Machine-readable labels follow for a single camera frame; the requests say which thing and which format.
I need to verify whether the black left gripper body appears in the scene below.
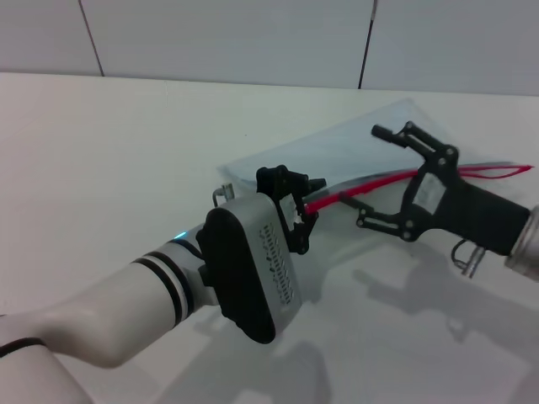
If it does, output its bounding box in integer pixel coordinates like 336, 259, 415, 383
255, 164, 307, 237

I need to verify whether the metal plug with black cable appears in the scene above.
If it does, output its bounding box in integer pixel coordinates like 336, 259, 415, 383
451, 238, 488, 278

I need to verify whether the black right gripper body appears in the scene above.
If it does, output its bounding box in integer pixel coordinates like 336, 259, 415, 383
403, 157, 531, 257

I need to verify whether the silver black wrist camera box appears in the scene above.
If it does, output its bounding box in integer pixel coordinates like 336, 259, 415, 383
195, 193, 305, 346

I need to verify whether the clear document bag red zip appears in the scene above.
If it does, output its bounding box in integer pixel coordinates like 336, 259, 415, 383
215, 97, 535, 216

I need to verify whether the small metal elbow plug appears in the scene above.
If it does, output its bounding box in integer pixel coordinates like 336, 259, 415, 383
211, 182, 236, 208

